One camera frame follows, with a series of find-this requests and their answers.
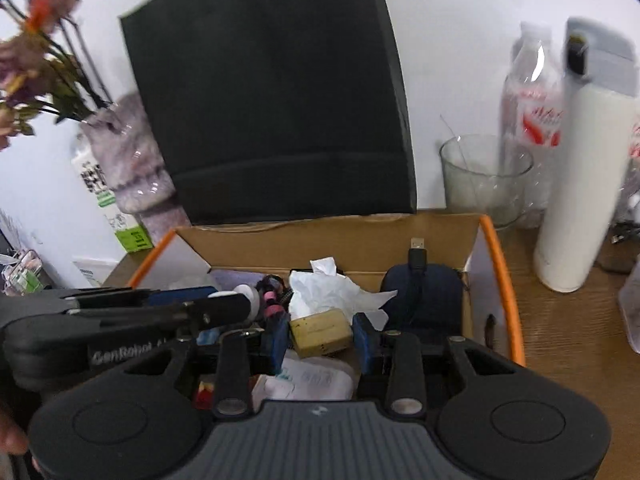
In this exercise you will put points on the dried pink flowers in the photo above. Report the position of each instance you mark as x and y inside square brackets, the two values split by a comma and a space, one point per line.
[35, 60]

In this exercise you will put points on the orange cardboard box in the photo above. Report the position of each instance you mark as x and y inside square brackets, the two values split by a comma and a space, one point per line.
[350, 245]

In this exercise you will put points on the clear water bottle red label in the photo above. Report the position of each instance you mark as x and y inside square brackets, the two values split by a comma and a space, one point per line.
[535, 110]
[634, 160]

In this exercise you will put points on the dark blue zipper case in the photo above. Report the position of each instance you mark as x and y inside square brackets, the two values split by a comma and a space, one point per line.
[440, 300]

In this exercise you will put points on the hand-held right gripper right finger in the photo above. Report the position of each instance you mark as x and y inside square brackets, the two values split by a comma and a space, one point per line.
[365, 345]

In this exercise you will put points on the white thermos bottle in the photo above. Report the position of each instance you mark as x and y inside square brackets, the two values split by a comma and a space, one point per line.
[580, 185]

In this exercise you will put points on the clear drinking glass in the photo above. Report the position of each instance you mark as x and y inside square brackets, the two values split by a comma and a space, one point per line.
[480, 190]

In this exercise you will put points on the white green milk carton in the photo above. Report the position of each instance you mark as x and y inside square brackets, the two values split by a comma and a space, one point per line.
[107, 200]

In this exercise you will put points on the black paper bag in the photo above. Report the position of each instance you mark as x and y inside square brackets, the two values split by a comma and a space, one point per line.
[270, 100]

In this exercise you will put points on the white tissue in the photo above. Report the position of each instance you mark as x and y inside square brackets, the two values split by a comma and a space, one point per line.
[325, 295]

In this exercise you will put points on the purple marbled vase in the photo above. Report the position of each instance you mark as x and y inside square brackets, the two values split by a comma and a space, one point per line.
[130, 160]

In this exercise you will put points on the brown wooden desktop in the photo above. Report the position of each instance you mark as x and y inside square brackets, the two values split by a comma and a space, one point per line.
[565, 340]

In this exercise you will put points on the person's left hand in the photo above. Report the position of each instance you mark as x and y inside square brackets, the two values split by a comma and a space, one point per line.
[11, 430]

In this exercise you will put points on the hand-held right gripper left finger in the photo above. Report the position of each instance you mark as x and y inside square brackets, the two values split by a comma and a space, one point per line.
[277, 345]

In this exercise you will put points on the small white round object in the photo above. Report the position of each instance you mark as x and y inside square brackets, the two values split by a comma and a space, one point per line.
[249, 302]

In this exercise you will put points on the clear plastic storage drawers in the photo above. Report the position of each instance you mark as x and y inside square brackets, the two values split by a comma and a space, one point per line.
[20, 272]

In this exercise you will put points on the beige small pouch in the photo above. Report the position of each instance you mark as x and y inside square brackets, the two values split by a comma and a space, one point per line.
[320, 332]

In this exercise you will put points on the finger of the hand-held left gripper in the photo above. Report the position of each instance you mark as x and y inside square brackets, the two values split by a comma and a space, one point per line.
[220, 307]
[185, 295]

